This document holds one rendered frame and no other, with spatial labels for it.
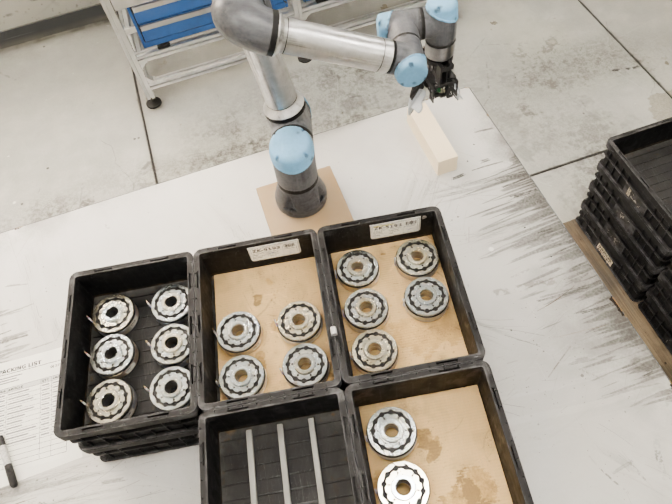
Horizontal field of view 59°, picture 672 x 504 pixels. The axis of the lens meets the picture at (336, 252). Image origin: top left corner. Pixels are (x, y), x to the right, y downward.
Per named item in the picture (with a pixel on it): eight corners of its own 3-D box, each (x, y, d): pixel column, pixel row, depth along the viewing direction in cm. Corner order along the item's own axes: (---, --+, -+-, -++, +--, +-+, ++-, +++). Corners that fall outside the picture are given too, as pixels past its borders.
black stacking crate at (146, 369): (92, 297, 152) (71, 274, 142) (206, 275, 152) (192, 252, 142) (80, 453, 130) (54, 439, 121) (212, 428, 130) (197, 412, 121)
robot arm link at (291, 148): (276, 194, 162) (267, 161, 150) (274, 158, 169) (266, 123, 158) (320, 189, 162) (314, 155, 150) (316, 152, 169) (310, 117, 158)
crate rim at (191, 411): (74, 277, 144) (69, 272, 142) (195, 255, 144) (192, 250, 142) (58, 442, 122) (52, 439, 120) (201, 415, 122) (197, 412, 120)
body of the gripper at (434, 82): (431, 105, 158) (433, 70, 148) (418, 85, 163) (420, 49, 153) (457, 97, 159) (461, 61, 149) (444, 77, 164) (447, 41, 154)
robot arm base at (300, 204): (268, 188, 176) (262, 166, 168) (315, 170, 178) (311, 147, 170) (286, 225, 168) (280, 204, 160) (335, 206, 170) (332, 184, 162)
